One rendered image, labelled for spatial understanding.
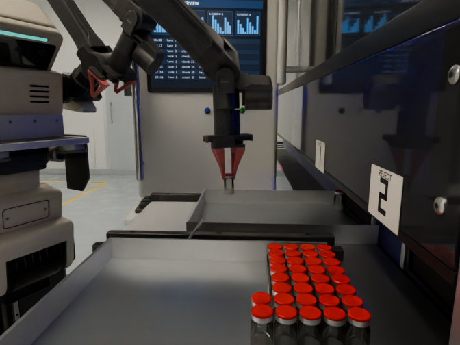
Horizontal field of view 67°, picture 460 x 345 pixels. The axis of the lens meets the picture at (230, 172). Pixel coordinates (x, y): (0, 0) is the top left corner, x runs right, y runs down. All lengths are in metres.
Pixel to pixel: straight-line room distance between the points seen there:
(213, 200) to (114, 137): 5.35
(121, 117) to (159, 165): 4.90
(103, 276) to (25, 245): 0.52
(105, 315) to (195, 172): 0.84
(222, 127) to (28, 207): 0.58
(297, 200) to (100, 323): 0.58
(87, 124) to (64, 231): 5.32
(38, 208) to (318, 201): 0.75
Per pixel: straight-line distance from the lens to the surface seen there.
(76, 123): 6.44
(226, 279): 0.50
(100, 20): 6.36
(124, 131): 6.11
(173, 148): 1.22
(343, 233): 0.65
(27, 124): 1.01
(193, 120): 1.21
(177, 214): 0.80
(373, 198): 0.45
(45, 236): 1.06
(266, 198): 0.87
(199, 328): 0.41
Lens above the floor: 1.12
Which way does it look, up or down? 10 degrees down
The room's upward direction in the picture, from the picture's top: straight up
